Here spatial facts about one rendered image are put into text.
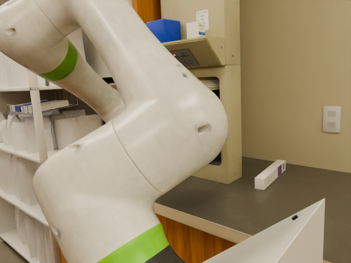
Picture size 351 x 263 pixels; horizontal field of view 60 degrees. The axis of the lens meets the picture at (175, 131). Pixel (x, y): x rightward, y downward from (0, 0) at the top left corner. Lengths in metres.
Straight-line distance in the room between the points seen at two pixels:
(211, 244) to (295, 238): 0.72
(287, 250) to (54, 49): 0.60
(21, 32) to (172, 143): 0.42
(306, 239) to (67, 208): 0.28
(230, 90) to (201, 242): 0.57
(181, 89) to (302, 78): 1.15
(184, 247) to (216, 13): 0.85
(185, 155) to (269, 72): 1.22
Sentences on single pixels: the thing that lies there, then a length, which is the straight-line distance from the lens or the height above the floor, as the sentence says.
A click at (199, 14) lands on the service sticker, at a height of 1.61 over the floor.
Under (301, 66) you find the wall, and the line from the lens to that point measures 1.51.
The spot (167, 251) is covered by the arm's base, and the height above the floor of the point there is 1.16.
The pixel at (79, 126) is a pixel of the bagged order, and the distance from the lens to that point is 2.22.
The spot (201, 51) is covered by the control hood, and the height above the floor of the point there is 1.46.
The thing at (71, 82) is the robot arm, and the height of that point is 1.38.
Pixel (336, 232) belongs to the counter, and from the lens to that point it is 0.97.
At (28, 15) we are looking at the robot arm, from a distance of 0.69.
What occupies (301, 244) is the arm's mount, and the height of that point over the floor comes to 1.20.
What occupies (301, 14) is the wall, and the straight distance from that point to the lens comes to 1.53.
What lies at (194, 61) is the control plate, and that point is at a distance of 1.20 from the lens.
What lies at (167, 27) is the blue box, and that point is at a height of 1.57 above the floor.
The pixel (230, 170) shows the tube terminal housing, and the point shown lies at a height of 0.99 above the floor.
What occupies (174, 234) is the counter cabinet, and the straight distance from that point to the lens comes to 1.14.
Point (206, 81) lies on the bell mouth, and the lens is 1.27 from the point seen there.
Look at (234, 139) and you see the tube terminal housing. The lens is 1.25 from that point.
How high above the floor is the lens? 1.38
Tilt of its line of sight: 10 degrees down
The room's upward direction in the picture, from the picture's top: 3 degrees counter-clockwise
